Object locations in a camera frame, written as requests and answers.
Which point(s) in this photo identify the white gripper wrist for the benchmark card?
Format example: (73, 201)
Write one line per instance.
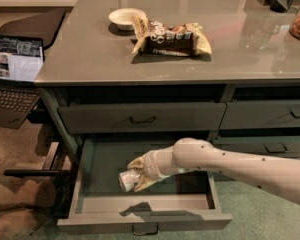
(151, 166)

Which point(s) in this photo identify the green white 7up can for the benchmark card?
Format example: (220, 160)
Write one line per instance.
(128, 179)

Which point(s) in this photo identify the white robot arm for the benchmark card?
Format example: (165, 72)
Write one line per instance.
(275, 175)

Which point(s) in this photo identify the open grey middle drawer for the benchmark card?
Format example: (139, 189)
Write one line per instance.
(186, 202)

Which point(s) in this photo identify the grey top left drawer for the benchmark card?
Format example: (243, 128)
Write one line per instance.
(141, 117)

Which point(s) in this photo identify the grey top right drawer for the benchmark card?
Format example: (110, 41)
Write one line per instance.
(261, 114)

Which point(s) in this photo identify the grey middle right drawer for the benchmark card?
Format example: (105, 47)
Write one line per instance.
(283, 146)

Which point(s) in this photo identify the black chair armrest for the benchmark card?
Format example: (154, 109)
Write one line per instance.
(34, 173)

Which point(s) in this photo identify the person's beige trouser legs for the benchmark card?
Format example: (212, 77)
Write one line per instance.
(24, 206)

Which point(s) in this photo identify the brown yellow chip bag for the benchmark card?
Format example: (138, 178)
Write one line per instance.
(157, 38)

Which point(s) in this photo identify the white ceramic bowl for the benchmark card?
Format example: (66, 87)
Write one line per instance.
(122, 18)

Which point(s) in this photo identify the black laptop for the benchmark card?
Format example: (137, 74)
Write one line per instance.
(21, 59)

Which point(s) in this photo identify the dark office chair back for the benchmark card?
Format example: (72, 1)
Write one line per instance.
(45, 26)

